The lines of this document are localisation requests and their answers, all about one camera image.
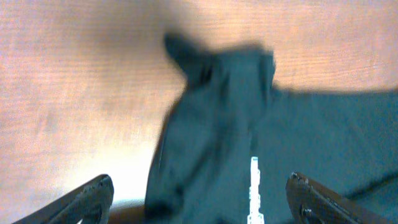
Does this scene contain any black t-shirt with logo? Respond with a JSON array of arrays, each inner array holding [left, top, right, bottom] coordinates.
[[145, 34, 397, 223]]

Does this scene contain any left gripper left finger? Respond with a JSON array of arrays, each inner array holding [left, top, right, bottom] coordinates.
[[14, 174, 114, 224]]

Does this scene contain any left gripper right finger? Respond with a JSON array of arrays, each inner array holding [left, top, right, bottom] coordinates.
[[285, 172, 392, 224]]

